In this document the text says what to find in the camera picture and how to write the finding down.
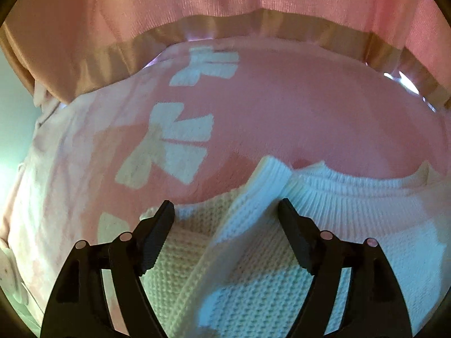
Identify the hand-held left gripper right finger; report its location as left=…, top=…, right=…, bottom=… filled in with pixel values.
left=278, top=198, right=412, bottom=338

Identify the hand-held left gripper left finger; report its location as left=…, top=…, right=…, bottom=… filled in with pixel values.
left=40, top=200, right=176, bottom=338

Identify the white black red knit sweater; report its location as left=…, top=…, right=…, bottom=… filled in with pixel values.
left=139, top=155, right=449, bottom=338

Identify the pink blanket with white bows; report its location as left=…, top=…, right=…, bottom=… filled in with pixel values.
left=0, top=39, right=449, bottom=338

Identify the white dotted strawberry lamp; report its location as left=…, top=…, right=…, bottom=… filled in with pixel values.
left=0, top=246, right=31, bottom=305

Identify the pink curtain with tan hem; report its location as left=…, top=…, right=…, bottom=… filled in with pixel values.
left=0, top=0, right=451, bottom=113

